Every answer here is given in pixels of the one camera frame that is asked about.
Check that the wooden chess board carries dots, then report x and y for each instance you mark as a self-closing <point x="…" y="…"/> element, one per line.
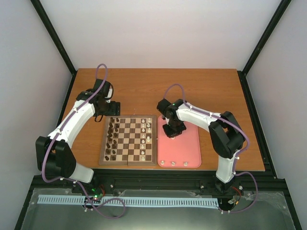
<point x="126" y="148"/>

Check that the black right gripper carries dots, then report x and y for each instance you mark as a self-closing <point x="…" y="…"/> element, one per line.
<point x="170" y="134"/>

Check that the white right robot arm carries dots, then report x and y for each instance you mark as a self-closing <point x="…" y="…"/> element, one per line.
<point x="226" y="135"/>

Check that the light blue cable duct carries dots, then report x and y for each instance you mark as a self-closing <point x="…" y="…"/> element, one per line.
<point x="130" y="201"/>

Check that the black aluminium frame rail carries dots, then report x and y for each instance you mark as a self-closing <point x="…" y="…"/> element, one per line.
<point x="200" y="182"/>

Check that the pink silicone tray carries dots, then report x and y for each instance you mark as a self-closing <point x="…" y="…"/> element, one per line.
<point x="180" y="149"/>

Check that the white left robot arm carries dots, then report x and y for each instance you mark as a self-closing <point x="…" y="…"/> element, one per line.
<point x="55" y="158"/>

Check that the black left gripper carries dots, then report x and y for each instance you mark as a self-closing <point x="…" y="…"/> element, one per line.
<point x="112" y="112"/>

